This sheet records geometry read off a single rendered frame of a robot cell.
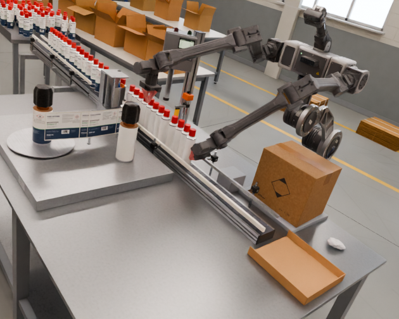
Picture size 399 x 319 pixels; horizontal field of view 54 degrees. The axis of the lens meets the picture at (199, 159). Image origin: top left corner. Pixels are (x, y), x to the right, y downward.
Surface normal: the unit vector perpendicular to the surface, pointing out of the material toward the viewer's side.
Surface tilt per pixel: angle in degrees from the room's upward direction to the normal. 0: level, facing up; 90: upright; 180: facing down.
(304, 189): 90
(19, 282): 90
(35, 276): 0
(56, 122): 90
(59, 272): 0
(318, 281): 0
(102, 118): 90
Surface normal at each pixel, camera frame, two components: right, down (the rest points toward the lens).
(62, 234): 0.21, -0.86
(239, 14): -0.68, 0.21
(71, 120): 0.52, 0.50
